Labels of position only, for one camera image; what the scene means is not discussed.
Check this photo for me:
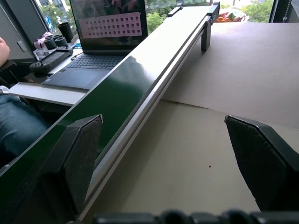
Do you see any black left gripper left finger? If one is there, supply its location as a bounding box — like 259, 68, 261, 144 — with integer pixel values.
14, 114, 104, 224

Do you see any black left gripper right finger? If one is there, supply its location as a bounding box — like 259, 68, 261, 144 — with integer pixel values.
224, 114, 299, 213

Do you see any green conveyor belt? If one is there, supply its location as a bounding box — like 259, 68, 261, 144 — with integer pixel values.
0, 1, 221, 221

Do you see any clear plastic container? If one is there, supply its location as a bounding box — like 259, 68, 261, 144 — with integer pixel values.
33, 47, 55, 60

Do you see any white side desk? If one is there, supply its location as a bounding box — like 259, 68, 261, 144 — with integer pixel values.
8, 39, 88, 107

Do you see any seated person in jeans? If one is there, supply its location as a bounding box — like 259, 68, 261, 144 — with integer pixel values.
0, 37, 50, 169

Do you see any brown paper sheet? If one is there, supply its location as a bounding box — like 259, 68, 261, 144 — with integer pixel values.
160, 22, 299, 130

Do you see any black handheld controller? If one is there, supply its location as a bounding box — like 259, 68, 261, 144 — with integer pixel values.
29, 46, 74, 75

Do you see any dark grey open laptop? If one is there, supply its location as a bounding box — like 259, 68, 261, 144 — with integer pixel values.
42, 0, 150, 91

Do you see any tall black cylinder cup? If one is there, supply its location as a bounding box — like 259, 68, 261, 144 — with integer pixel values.
57, 22, 74, 43

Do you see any colourful fruit pile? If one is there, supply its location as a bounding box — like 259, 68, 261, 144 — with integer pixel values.
214, 9, 249, 23

